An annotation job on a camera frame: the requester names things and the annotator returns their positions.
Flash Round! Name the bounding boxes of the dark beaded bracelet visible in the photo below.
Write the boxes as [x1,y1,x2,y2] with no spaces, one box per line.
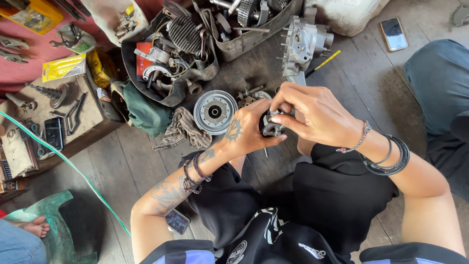
[182,158,203,195]

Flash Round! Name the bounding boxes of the wooden crate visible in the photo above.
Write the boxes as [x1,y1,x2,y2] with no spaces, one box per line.
[0,73,124,177]

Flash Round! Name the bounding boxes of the multicoloured cord bracelet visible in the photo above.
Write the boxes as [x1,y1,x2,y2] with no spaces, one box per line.
[336,120,372,154]

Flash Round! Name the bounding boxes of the bent socket wrench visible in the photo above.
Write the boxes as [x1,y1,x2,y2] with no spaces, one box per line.
[49,92,88,136]

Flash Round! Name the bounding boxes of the dark metal tools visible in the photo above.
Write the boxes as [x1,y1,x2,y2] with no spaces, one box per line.
[53,0,92,23]

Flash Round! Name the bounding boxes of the black rubber tub of parts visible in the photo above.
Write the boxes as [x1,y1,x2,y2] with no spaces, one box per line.
[120,10,220,108]

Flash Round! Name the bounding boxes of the reddish beaded bracelet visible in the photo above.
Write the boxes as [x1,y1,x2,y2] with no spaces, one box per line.
[193,152,213,182]

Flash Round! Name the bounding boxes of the black phone with dark case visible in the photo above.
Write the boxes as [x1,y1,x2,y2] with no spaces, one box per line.
[165,209,191,235]

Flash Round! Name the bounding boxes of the checkered rag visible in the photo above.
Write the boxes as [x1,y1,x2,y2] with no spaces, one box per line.
[153,107,213,151]

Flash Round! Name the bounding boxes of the green hose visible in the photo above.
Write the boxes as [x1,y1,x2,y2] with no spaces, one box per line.
[0,110,132,237]

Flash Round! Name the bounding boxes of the person's black shorts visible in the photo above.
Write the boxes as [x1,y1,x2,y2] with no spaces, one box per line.
[178,143,400,253]

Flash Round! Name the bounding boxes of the yellow cloth bundle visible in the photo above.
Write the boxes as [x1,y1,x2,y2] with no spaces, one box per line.
[86,49,118,89]

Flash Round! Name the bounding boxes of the thick black bangle stack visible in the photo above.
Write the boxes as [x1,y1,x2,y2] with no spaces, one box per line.
[361,135,411,176]

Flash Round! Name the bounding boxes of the person's right hand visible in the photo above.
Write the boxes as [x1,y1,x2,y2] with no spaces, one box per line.
[269,81,368,149]

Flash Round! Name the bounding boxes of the grey engine casing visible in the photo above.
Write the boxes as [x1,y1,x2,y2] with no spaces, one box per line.
[280,7,335,87]

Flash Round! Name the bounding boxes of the blister pack with wrench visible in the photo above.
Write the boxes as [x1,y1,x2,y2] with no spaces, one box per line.
[49,22,97,55]

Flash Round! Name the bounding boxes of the white sack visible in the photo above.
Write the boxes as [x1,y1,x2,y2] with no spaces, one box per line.
[306,0,391,37]

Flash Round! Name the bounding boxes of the green cloth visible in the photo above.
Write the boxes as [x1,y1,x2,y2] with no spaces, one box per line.
[122,81,173,138]

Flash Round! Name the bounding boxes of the thin black bangle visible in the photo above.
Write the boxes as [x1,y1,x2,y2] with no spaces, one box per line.
[361,133,393,165]

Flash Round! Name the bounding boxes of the round metal clutch drum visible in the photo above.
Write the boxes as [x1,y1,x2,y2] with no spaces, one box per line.
[193,90,239,136]

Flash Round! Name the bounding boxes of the small metal clutch assembly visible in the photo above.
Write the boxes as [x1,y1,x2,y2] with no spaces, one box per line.
[259,108,296,138]

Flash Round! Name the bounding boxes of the small sprocket parts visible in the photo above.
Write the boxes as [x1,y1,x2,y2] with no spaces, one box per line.
[236,84,274,109]

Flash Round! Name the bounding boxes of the grey toothed gear part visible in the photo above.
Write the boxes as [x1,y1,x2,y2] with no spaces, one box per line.
[449,0,469,28]

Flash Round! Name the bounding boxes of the person's black blue jersey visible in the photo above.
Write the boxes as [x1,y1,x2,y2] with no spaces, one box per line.
[139,207,469,264]

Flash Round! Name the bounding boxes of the metal spanner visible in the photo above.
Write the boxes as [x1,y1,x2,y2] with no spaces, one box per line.
[0,49,32,64]
[0,35,30,51]

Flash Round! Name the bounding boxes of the yellow-handled screwdriver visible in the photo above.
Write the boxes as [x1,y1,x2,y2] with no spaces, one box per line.
[306,49,341,78]

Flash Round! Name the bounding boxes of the yellow box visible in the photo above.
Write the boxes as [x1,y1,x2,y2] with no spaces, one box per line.
[0,0,64,36]

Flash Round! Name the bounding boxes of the green scooter body panel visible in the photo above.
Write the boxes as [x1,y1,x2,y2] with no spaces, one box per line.
[4,189,99,264]

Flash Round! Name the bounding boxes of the yellow plastic packet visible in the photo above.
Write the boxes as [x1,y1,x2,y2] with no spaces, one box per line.
[42,54,87,83]

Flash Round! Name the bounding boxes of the gold-edged phone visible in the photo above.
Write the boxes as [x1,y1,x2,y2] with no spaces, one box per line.
[379,16,409,53]

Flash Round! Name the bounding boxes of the grey tub of engine parts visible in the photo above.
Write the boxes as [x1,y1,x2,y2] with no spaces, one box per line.
[192,0,305,62]

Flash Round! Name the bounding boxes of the gear shaft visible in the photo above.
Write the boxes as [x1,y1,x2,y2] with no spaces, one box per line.
[24,82,71,110]

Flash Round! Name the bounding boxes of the white plastic container of parts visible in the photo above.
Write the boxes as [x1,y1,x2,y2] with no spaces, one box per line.
[80,0,149,48]

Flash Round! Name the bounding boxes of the person's left hand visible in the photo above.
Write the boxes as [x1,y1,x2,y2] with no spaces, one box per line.
[215,98,288,163]

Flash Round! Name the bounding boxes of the worn cardboard box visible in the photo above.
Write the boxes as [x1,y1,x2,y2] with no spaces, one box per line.
[0,125,39,181]

